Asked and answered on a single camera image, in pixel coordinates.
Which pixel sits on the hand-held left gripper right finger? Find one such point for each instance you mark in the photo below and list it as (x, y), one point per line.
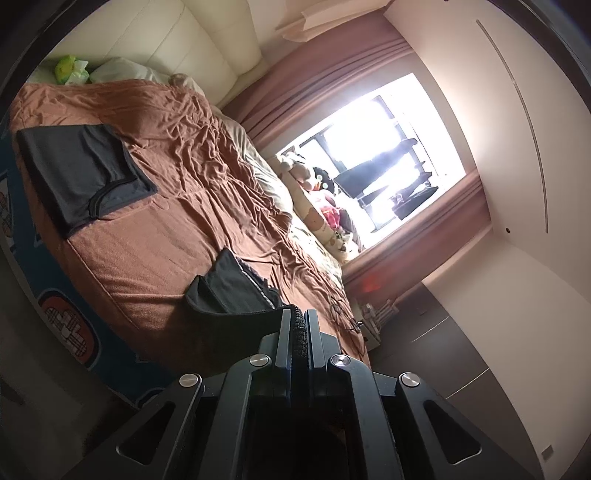
(312, 337)

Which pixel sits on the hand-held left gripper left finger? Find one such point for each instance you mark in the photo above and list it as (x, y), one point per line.
(286, 337)

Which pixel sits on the black knit t-shirt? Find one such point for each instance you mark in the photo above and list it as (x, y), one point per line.
(231, 295)

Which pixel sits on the white nightstand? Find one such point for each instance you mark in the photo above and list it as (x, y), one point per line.
(375, 333)

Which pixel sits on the pink curtain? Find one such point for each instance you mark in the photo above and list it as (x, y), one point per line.
(415, 244)
(323, 74)

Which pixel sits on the pile of plush toys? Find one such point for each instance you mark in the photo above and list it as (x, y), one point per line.
(318, 194)

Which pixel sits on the crumpled orange blanket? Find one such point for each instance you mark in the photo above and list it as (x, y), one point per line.
(272, 184)

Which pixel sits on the hanging dark garment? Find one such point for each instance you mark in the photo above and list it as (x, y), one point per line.
(415, 203)
(369, 170)

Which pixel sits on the brown blanket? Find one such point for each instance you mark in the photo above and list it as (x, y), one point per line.
(175, 184)

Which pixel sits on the window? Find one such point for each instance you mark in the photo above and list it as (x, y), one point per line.
(369, 115)

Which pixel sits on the folded dark grey shirt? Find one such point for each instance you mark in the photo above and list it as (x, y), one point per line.
(78, 170)

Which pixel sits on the pale green pillow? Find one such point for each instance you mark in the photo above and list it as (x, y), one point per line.
(129, 71)

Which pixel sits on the cream padded headboard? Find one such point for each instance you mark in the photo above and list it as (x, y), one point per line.
(175, 41)

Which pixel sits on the cream hanging cloth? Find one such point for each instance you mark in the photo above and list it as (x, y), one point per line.
(332, 21)

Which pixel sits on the green tissue pack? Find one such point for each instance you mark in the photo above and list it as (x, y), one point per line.
(71, 69)

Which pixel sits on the wall socket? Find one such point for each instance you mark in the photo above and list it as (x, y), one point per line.
(547, 452)

